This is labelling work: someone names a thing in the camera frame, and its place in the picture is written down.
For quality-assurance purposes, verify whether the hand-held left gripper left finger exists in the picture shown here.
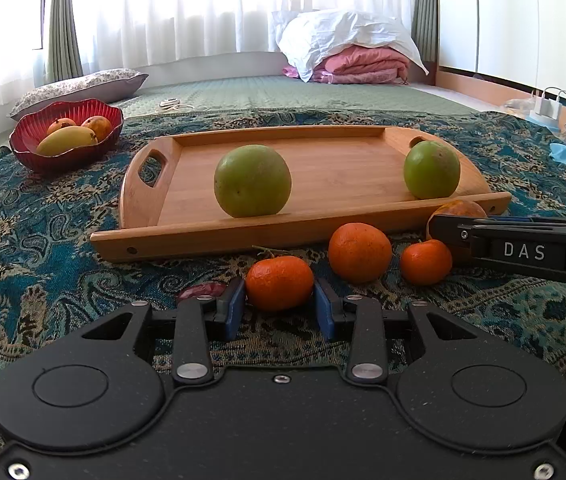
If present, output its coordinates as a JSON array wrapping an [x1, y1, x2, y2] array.
[[80, 277, 247, 386]]

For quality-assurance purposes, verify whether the small tangerine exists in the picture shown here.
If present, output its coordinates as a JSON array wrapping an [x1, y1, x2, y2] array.
[[399, 239, 453, 287]]

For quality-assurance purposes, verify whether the wooden serving tray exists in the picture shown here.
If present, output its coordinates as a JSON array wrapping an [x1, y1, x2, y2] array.
[[89, 125, 512, 262]]

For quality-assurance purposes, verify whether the yellow mango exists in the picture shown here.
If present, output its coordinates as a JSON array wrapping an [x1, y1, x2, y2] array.
[[37, 126, 98, 157]]

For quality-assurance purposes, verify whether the mottled orange passion fruit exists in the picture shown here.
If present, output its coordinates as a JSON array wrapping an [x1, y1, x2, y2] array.
[[426, 199, 489, 263]]

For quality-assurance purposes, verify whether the red date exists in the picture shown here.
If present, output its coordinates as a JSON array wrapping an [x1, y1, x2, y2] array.
[[178, 281, 228, 302]]

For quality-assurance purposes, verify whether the tangerine with stem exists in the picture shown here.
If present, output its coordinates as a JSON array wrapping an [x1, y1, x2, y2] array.
[[245, 255, 315, 313]]

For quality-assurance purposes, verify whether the folded pink blanket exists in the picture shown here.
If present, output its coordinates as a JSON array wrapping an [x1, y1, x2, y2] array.
[[283, 44, 410, 86]]

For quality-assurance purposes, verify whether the white wardrobe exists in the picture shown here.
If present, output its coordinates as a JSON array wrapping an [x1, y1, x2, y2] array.
[[436, 0, 566, 108]]

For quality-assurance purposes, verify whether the green curtain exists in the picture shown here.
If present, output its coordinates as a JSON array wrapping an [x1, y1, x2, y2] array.
[[44, 0, 84, 83], [409, 0, 440, 77]]

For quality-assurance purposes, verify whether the teal patterned blanket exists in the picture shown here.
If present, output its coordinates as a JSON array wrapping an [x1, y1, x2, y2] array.
[[0, 109, 566, 463]]

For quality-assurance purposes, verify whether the small orange-red fruit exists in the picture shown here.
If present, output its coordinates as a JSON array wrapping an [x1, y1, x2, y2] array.
[[81, 115, 112, 143], [47, 117, 78, 136]]

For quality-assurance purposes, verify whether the white paper bag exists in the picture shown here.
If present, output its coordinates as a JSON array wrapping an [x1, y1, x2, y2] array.
[[532, 87, 566, 132]]

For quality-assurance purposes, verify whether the floral grey pillow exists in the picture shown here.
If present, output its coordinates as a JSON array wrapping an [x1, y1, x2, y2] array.
[[9, 70, 150, 122]]

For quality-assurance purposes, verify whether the large orange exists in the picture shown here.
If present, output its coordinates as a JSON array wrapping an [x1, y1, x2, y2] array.
[[328, 222, 393, 285]]

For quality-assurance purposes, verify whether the green woven mat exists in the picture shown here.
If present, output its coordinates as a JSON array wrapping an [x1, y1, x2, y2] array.
[[113, 75, 486, 122]]

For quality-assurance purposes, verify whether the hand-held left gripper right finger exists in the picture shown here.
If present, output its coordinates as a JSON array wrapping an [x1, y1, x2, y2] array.
[[313, 277, 485, 386]]

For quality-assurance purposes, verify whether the white sheer curtain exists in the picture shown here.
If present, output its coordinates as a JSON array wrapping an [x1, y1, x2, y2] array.
[[0, 0, 439, 121]]

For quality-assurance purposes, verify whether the small green round fruit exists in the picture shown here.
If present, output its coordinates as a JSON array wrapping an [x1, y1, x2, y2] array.
[[403, 140, 460, 200]]

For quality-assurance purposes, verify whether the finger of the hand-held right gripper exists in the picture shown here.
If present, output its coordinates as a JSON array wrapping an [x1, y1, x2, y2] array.
[[432, 213, 566, 262]]

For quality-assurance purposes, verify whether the white and pink bedding pile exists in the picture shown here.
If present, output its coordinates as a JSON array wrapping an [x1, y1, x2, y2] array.
[[270, 9, 430, 83]]

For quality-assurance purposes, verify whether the large green round fruit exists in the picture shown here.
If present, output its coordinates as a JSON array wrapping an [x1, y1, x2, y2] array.
[[214, 144, 292, 219]]

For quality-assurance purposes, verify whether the red glass bowl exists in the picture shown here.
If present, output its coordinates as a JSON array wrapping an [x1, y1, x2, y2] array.
[[9, 98, 124, 175]]

